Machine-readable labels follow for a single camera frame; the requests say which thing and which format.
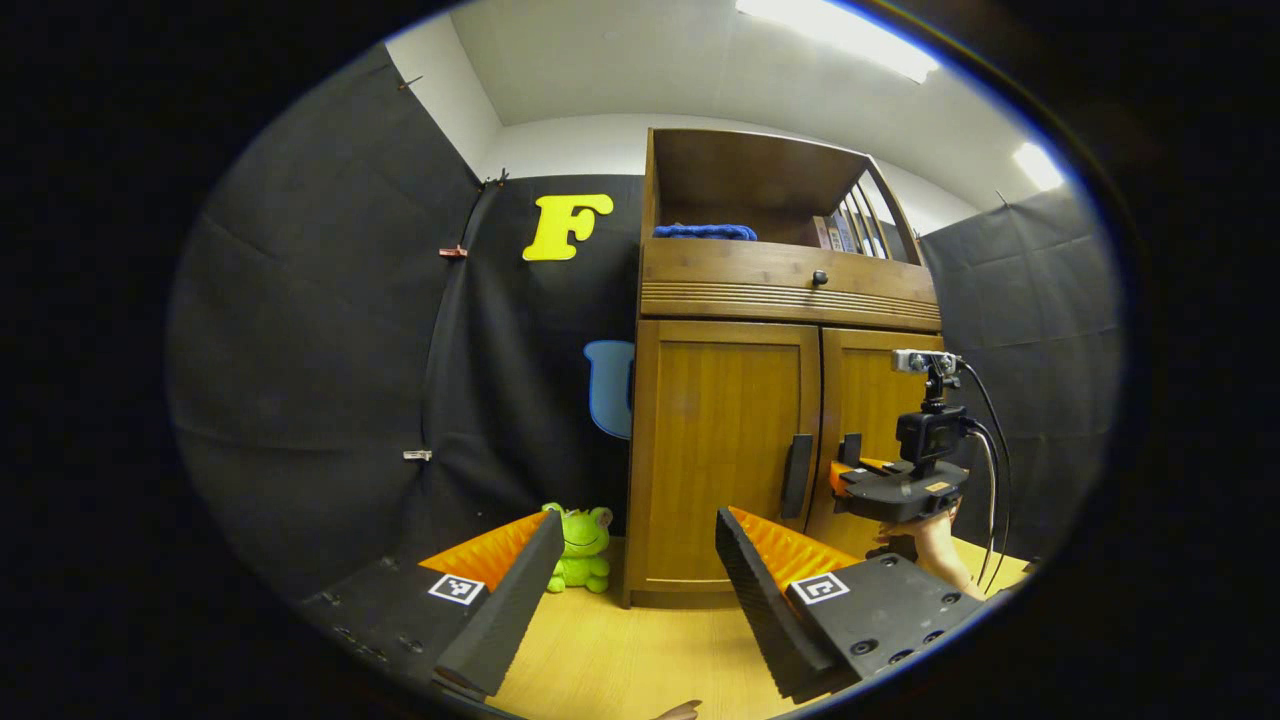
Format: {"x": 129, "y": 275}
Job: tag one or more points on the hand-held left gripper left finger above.
{"x": 520, "y": 610}

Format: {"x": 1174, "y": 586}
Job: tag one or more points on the green frog plush toy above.
{"x": 580, "y": 550}

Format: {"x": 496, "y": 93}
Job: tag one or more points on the wooden double-door shoe cabinet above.
{"x": 740, "y": 170}

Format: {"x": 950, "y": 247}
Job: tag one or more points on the lavender spine book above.
{"x": 850, "y": 234}

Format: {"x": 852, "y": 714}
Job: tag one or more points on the blue folded cloth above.
{"x": 705, "y": 232}

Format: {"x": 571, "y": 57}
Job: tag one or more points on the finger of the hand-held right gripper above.
{"x": 838, "y": 475}

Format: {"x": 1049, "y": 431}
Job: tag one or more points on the wooden shoe cabinet door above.
{"x": 870, "y": 400}
{"x": 720, "y": 450}

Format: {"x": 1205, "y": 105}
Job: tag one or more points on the black backdrop cloth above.
{"x": 300, "y": 350}

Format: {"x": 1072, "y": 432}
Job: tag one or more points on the long ceiling light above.
{"x": 840, "y": 35}

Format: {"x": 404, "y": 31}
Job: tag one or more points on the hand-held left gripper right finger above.
{"x": 765, "y": 620}

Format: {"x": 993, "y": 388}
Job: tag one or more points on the beige spine book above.
{"x": 821, "y": 233}

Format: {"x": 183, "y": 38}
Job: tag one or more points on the small ceiling light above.
{"x": 1038, "y": 165}

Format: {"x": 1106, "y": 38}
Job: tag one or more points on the wooden cabinet drawer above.
{"x": 740, "y": 275}

